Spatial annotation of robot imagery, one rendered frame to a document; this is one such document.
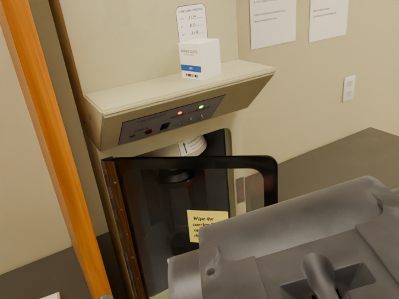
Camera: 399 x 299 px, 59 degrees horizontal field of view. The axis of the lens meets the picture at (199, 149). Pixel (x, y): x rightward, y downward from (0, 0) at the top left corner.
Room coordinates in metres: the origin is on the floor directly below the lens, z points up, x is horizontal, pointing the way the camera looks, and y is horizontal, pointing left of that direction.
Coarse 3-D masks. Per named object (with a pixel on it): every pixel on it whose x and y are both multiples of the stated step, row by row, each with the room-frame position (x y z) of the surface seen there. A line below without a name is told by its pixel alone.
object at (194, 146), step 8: (200, 136) 0.73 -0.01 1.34; (176, 144) 0.68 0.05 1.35; (184, 144) 0.68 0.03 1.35; (192, 144) 0.69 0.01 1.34; (200, 144) 0.71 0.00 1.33; (152, 152) 0.68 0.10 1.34; (160, 152) 0.67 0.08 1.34; (168, 152) 0.67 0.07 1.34; (176, 152) 0.67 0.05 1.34; (184, 152) 0.67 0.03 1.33; (192, 152) 0.68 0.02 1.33; (200, 152) 0.70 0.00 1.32
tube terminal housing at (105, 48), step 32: (64, 0) 0.58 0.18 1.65; (96, 0) 0.60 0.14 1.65; (128, 0) 0.62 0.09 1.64; (160, 0) 0.65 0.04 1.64; (192, 0) 0.68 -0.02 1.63; (224, 0) 0.71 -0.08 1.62; (64, 32) 0.60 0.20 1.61; (96, 32) 0.60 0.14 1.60; (128, 32) 0.62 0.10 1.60; (160, 32) 0.65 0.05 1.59; (224, 32) 0.71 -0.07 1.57; (96, 64) 0.59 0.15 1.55; (128, 64) 0.62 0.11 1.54; (160, 64) 0.64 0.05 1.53; (192, 128) 0.67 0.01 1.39; (224, 128) 0.73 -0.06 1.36; (96, 160) 0.60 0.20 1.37; (128, 288) 0.61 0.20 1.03
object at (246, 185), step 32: (128, 160) 0.56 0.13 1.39; (160, 160) 0.55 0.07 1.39; (192, 160) 0.53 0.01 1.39; (224, 160) 0.52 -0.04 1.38; (256, 160) 0.51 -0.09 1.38; (128, 192) 0.56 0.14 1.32; (160, 192) 0.55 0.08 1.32; (192, 192) 0.54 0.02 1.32; (224, 192) 0.52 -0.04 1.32; (256, 192) 0.51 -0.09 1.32; (160, 224) 0.55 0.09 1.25; (160, 256) 0.55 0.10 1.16; (160, 288) 0.56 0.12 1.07
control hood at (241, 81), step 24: (240, 72) 0.61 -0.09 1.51; (264, 72) 0.61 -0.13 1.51; (96, 96) 0.55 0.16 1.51; (120, 96) 0.54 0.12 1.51; (144, 96) 0.52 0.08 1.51; (168, 96) 0.52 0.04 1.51; (192, 96) 0.55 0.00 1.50; (216, 96) 0.58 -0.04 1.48; (240, 96) 0.63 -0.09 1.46; (96, 120) 0.52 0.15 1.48; (120, 120) 0.50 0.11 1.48; (96, 144) 0.56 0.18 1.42
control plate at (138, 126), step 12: (180, 108) 0.56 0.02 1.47; (192, 108) 0.58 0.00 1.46; (204, 108) 0.60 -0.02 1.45; (216, 108) 0.62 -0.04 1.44; (132, 120) 0.52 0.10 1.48; (144, 120) 0.53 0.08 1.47; (156, 120) 0.55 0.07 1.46; (168, 120) 0.57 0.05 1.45; (192, 120) 0.62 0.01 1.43; (132, 132) 0.55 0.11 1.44; (156, 132) 0.59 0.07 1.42; (120, 144) 0.56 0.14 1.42
